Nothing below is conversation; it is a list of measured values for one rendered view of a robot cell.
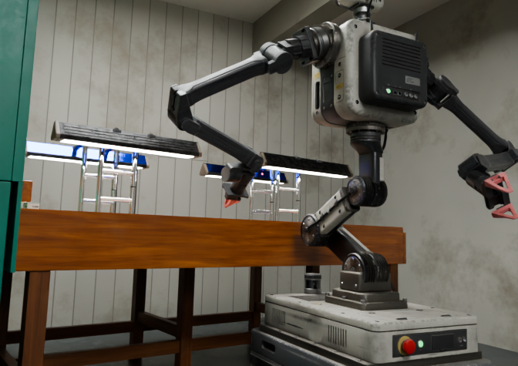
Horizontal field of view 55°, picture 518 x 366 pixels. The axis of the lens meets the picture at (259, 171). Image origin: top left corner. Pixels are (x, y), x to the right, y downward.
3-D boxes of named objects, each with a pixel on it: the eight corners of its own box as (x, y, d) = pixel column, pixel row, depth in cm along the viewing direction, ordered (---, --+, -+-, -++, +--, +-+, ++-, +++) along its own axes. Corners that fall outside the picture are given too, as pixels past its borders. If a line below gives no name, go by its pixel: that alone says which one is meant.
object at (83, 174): (116, 236, 236) (122, 145, 241) (73, 236, 224) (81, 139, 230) (102, 236, 251) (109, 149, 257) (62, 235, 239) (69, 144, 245)
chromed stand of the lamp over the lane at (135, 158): (152, 239, 204) (157, 132, 209) (104, 238, 192) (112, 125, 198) (133, 238, 219) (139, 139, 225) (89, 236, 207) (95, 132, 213)
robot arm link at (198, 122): (188, 115, 154) (173, 101, 161) (177, 129, 155) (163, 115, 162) (269, 162, 185) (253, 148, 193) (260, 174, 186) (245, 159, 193)
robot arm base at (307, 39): (318, 58, 169) (308, 25, 168) (299, 62, 165) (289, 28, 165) (304, 66, 176) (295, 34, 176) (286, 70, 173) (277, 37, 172)
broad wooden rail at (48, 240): (403, 263, 250) (403, 226, 252) (11, 271, 144) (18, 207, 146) (385, 262, 260) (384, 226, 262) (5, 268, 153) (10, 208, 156)
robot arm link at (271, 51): (297, 45, 166) (288, 39, 169) (272, 49, 161) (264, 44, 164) (294, 70, 171) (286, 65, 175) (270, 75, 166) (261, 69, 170)
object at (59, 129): (202, 157, 219) (203, 141, 219) (55, 137, 182) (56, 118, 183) (193, 159, 225) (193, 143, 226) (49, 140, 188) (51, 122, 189)
